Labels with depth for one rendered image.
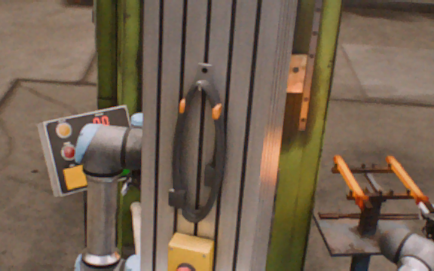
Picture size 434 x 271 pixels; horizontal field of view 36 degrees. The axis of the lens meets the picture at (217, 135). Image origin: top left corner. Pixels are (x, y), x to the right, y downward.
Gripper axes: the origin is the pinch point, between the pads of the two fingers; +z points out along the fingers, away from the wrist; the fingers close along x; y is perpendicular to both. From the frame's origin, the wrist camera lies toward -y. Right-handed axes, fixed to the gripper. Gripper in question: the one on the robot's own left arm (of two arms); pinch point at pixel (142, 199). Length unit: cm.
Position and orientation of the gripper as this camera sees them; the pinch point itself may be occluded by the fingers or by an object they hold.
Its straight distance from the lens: 253.4
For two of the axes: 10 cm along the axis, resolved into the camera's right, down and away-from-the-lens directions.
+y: -2.7, 4.2, -8.7
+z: -0.6, 8.9, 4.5
